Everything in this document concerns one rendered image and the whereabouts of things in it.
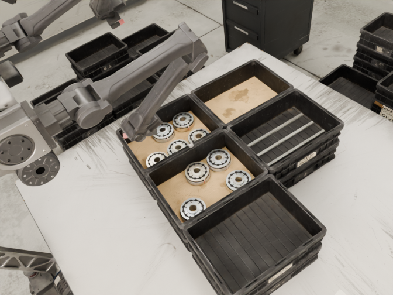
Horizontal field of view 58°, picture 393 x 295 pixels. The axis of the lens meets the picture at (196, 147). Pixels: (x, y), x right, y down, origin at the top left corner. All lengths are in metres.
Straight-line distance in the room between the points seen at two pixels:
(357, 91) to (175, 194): 1.70
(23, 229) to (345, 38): 3.16
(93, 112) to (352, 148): 1.23
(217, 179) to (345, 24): 2.76
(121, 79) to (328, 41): 2.90
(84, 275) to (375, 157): 1.35
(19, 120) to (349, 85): 2.31
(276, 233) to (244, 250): 0.14
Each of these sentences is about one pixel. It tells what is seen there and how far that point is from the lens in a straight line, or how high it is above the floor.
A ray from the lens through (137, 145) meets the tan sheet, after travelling 1.69.
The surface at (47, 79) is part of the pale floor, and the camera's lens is 3.89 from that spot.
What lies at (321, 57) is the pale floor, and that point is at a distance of 3.49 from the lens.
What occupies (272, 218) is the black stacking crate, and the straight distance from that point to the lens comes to 1.40.
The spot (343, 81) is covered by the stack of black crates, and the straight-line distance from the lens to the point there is 2.83.
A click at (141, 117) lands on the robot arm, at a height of 1.21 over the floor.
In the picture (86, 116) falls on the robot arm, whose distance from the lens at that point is 0.97.
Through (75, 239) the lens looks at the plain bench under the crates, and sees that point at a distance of 1.67.
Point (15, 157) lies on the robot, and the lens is 0.98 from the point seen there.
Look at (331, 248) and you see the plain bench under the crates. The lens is 1.51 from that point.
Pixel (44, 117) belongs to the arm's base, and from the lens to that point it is 0.96.
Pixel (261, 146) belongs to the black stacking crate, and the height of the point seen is 0.83.
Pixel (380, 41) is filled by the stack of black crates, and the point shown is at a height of 0.57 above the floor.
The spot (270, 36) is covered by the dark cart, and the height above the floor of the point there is 0.41.
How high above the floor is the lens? 2.05
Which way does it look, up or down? 49 degrees down
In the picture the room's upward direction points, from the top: 11 degrees counter-clockwise
